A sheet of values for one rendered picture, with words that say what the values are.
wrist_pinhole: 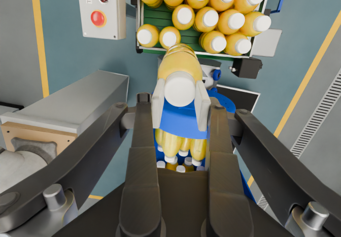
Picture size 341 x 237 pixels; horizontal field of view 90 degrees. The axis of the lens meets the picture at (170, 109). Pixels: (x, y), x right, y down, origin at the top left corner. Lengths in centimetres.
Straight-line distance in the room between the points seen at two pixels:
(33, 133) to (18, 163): 14
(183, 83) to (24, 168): 74
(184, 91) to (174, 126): 27
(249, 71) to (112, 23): 48
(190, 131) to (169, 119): 7
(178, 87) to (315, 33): 187
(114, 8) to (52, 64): 152
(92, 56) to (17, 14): 67
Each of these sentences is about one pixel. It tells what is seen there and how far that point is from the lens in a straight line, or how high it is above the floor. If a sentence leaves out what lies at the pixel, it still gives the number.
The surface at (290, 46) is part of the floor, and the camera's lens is 193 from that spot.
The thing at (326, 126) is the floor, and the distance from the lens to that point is 250.
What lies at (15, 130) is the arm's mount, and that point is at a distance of 96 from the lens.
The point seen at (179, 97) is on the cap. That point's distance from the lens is 21.
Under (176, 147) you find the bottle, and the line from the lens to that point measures 62.
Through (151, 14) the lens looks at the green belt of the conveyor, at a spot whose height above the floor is 90.
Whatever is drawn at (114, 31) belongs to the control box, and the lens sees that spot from 55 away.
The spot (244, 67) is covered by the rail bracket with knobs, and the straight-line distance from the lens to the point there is 69.
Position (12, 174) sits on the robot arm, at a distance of 84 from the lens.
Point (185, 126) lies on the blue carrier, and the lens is 46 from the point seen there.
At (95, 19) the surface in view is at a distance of 56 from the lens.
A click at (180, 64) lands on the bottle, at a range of 23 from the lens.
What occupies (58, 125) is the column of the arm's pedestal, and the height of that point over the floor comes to 100.
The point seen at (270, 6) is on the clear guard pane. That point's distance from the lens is 82.
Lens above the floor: 163
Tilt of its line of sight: 65 degrees down
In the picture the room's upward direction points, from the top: 177 degrees counter-clockwise
